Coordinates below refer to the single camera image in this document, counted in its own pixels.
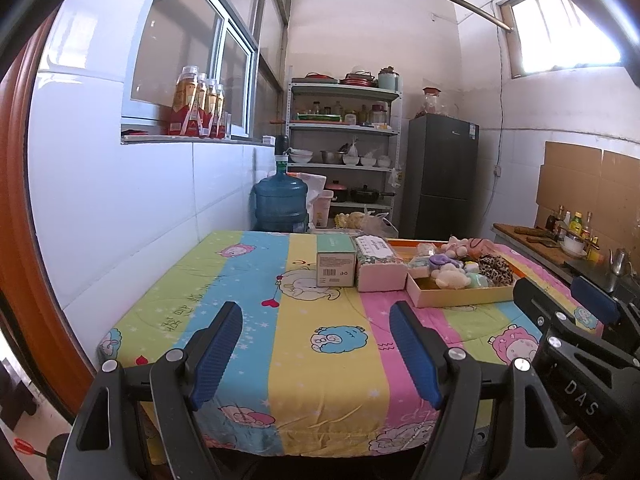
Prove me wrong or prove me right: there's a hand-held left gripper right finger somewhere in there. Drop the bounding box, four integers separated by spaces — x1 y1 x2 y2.
389 301 578 480

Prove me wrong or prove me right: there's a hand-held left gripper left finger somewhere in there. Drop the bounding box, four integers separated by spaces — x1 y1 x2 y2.
61 301 244 480

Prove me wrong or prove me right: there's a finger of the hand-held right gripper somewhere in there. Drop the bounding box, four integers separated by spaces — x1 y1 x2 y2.
512 277 570 344
570 275 624 332

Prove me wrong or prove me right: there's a leopard print scrunchie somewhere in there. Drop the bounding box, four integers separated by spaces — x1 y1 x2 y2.
477 255 516 287

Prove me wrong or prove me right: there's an orange-rimmed cardboard box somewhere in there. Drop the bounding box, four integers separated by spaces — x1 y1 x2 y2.
387 237 531 309

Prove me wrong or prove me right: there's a cream plush with pink bow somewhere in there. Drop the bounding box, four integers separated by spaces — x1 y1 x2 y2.
431 264 472 289

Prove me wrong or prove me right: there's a pink plush bear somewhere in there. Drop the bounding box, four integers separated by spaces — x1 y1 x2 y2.
442 236 471 260

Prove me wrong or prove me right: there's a metal kettle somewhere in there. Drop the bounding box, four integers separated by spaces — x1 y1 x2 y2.
607 247 632 277

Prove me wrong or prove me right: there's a floral tissue box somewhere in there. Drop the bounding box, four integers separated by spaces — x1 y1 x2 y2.
352 235 408 292

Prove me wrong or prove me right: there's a colourful cartoon tablecloth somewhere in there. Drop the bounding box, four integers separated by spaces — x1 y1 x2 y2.
97 230 606 461

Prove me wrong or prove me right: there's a mint green carton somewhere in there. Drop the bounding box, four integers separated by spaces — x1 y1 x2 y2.
316 235 357 288

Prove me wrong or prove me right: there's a plastic bag of vegetables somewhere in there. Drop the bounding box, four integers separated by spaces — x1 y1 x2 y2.
334 210 398 237

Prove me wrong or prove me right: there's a dark grey refrigerator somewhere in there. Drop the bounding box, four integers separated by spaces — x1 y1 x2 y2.
400 112 480 241

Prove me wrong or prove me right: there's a blue water jug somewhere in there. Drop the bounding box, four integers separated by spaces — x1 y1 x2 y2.
251 171 309 233

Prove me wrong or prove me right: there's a black wok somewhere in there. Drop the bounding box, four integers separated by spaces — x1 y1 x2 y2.
350 186 397 204

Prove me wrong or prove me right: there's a pink plastic bin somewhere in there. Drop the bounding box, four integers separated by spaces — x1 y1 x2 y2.
312 190 335 231

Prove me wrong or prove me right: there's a white sack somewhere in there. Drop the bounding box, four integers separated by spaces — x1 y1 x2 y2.
297 172 328 201

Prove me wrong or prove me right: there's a black water pump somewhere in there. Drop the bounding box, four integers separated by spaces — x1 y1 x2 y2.
274 135 291 173

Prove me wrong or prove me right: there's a glass jar with red lid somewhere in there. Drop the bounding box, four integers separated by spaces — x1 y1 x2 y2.
421 87 445 116

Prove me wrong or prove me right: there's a grey metal shelf rack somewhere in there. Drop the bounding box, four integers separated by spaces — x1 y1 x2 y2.
286 77 403 233

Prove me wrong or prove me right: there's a row of glass jars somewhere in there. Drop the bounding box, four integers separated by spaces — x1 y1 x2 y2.
295 100 391 125

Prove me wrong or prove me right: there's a bright outer window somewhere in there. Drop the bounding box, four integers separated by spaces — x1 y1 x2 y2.
497 0 626 80

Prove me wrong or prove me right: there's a sliding interior window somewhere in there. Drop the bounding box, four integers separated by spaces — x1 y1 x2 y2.
120 0 291 141

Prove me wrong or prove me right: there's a brown wooden door frame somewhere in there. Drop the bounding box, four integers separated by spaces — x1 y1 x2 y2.
0 20 96 416

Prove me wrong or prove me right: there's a red handled tool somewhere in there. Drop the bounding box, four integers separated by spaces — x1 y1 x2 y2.
12 437 51 458

